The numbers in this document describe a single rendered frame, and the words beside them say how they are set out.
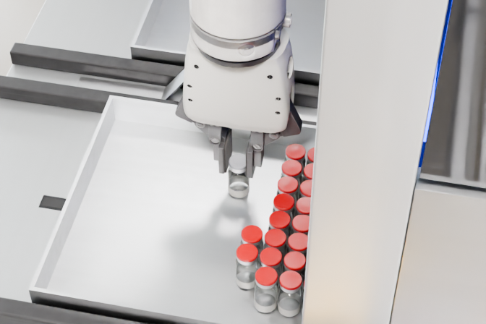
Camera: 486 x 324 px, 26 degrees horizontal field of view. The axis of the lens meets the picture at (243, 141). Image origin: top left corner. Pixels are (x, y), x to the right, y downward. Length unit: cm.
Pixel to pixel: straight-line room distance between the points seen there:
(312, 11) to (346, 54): 70
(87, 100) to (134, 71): 7
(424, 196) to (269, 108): 32
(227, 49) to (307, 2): 43
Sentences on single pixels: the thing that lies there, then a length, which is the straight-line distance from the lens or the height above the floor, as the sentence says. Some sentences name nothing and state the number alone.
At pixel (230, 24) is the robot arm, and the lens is 88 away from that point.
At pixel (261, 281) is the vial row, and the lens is 97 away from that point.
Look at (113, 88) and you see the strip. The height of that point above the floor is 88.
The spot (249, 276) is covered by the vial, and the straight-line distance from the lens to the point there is 100.
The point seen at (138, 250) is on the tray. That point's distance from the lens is 105.
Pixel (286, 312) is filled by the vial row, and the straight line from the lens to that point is 99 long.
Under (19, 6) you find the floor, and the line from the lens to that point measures 274.
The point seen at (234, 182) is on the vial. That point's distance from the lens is 107.
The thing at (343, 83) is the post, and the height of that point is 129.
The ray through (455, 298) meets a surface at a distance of 76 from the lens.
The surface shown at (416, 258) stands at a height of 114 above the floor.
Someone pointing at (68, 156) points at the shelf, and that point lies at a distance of 114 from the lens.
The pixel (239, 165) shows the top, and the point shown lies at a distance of 105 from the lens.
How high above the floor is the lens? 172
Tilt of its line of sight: 47 degrees down
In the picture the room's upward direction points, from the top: straight up
